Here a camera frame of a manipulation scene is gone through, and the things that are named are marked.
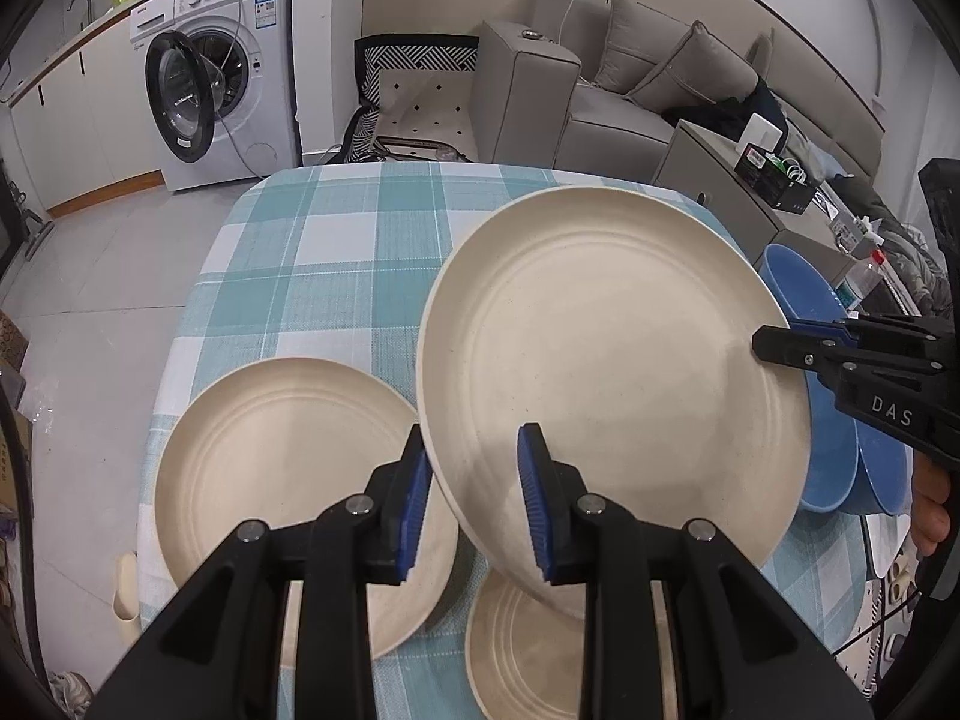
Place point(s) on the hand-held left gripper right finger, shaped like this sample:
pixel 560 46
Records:
pixel 534 510

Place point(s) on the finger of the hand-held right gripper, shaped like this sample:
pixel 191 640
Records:
pixel 817 328
pixel 780 349

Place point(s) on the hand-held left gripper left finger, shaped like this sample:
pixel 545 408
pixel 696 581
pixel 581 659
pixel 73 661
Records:
pixel 412 517

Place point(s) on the blue bowl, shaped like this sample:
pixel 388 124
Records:
pixel 885 472
pixel 802 289

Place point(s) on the beige plate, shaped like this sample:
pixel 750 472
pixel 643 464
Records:
pixel 517 652
pixel 615 360
pixel 277 480

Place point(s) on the person's right hand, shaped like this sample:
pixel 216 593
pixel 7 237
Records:
pixel 930 502

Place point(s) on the clear plastic water bottle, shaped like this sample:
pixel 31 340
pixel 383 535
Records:
pixel 862 281

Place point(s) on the small printed box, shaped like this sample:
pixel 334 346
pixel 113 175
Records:
pixel 851 229

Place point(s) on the black cardboard box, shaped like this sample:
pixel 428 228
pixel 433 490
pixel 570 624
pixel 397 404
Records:
pixel 772 187

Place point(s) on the white box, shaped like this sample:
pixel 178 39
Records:
pixel 761 131

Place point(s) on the dark clothing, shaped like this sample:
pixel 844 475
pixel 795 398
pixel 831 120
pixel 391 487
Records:
pixel 720 116

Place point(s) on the grey cushion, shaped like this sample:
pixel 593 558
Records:
pixel 697 71
pixel 637 37

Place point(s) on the teal checked tablecloth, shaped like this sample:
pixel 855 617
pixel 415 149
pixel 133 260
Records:
pixel 330 240

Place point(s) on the grey sofa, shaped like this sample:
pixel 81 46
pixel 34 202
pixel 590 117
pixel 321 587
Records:
pixel 517 90

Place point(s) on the patterned brown cardboard box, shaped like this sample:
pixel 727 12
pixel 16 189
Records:
pixel 9 345

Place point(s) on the white washing machine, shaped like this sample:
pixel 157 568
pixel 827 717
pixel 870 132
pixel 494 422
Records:
pixel 262 90

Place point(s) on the white kitchen counter cabinet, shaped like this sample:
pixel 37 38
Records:
pixel 90 112

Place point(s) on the kitchen faucet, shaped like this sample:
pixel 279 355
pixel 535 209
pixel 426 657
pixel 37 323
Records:
pixel 88 13

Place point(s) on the thin metal frame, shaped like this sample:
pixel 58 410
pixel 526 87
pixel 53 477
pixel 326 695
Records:
pixel 420 142

